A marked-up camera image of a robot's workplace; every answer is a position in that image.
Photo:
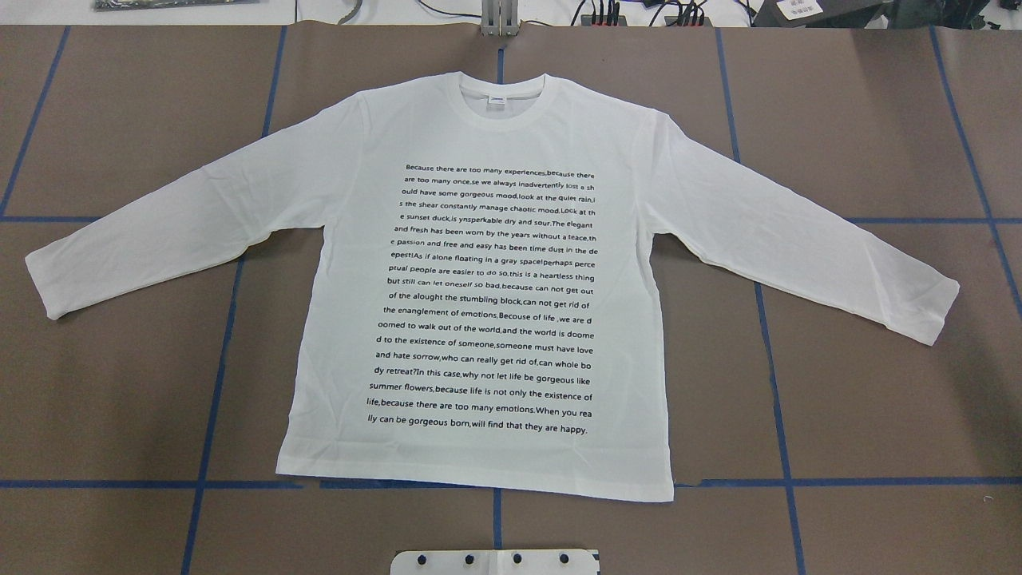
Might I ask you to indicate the white perforated base plate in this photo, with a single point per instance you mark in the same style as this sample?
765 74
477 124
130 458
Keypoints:
497 561

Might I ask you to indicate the dark box with white label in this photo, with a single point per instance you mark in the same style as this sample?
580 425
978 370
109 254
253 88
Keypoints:
818 14

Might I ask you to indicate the grey aluminium profile post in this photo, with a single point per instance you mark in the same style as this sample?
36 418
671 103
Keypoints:
500 18

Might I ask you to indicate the black power strip with plugs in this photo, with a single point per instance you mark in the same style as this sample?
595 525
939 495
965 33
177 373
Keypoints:
673 14

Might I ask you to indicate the dark circuit board strip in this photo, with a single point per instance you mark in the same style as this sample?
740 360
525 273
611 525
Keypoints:
111 5

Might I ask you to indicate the white long-sleeve printed shirt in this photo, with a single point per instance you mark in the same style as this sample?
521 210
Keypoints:
484 310

